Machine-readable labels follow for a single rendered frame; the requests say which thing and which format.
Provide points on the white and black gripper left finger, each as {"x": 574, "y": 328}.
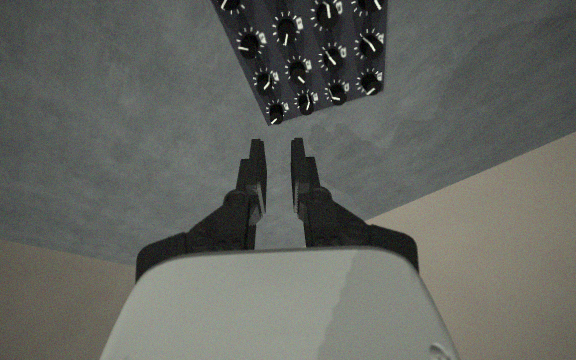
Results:
{"x": 231, "y": 227}

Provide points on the black knob box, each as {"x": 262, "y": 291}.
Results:
{"x": 292, "y": 54}

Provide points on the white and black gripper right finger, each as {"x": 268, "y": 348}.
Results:
{"x": 326, "y": 223}

